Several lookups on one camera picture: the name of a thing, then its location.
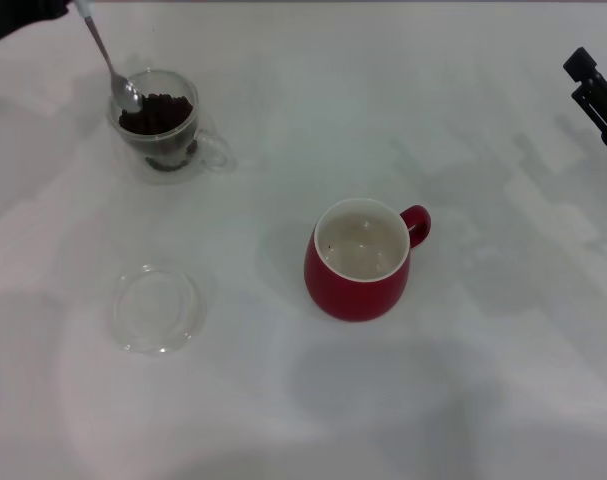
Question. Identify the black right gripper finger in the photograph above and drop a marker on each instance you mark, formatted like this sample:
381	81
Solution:
598	95

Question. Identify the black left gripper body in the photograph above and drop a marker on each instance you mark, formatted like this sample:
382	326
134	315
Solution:
0	17

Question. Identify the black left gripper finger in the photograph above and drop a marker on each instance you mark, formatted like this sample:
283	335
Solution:
50	7

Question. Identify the dark brown coffee bean pile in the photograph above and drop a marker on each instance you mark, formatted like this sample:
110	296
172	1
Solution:
163	115

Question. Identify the red ceramic mug white inside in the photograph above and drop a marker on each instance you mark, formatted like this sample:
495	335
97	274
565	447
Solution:
353	300

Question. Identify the clear glass saucer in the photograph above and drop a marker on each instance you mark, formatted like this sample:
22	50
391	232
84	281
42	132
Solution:
158	305

